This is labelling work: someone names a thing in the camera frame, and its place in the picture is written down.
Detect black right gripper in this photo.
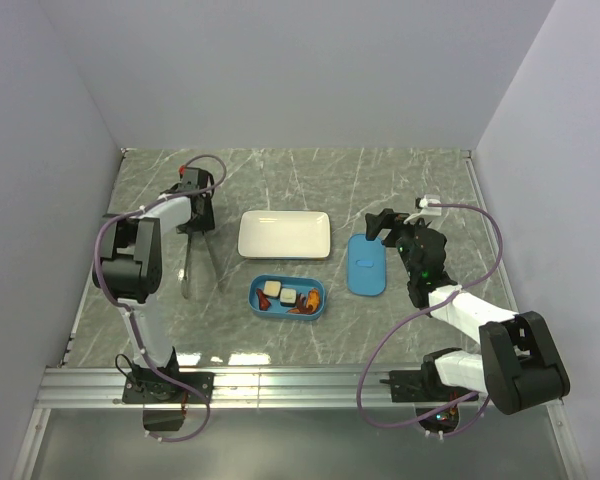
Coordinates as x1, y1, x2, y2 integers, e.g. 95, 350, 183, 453
365, 209, 431, 280

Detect blue lunch box lid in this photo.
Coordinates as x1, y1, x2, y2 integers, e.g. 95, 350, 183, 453
347, 234, 387, 297

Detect metal serving tongs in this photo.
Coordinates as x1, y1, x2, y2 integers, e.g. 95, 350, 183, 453
180, 231, 226, 300

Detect orange shrimp food piece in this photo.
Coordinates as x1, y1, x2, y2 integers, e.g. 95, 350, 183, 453
288, 288, 321, 315

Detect white topped sushi piece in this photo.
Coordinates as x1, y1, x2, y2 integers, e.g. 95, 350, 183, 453
279, 287, 298, 307

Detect tan topped sushi piece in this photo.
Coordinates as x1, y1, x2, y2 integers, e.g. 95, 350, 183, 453
263, 280, 282, 298

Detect blue lunch box container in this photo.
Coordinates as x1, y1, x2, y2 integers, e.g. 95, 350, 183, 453
247, 274, 327, 321

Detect red bacon food piece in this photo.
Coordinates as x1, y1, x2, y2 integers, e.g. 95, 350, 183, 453
256, 288, 271, 311

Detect dark red sausage piece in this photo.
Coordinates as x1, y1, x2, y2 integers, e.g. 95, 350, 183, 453
295, 294, 306, 312

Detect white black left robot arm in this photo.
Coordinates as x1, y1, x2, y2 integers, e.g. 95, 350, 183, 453
93, 166, 215, 402

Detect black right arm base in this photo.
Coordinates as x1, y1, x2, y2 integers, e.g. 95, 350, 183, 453
381, 348, 469, 434

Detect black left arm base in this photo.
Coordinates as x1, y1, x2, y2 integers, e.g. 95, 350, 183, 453
122, 369, 215, 433

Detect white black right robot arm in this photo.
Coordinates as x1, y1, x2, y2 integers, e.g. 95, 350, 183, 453
365, 199, 571, 415

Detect white rectangular plate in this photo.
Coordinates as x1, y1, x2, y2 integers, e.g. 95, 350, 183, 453
237, 210, 331, 260

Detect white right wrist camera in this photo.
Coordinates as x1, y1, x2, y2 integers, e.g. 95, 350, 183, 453
403, 194, 442, 224

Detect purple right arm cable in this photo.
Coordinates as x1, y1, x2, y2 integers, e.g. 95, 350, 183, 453
355, 202, 504, 432

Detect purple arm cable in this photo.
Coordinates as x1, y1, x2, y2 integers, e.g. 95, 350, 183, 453
355, 202, 504, 432
93, 154, 228, 444

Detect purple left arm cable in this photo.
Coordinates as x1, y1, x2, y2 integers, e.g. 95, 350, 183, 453
93, 154, 228, 444

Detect aluminium front rail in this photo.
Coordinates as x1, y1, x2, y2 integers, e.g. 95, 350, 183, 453
34, 363, 486, 411

